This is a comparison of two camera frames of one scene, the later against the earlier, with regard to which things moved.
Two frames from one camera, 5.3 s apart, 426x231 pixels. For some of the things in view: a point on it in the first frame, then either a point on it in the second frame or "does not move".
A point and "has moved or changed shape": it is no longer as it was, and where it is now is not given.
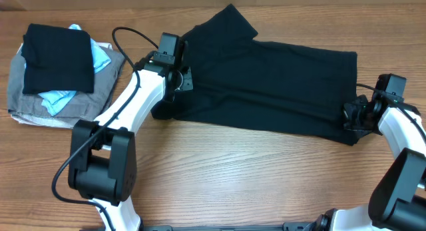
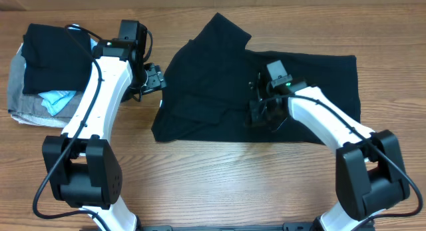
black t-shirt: (238, 79) has moved or changed shape
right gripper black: (347, 108) → (257, 120)
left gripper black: (188, 82) → (156, 80)
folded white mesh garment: (45, 120) does not move
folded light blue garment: (54, 101) does not move
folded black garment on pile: (56, 59) does not move
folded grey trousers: (84, 106) does not move
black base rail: (291, 226) does not move
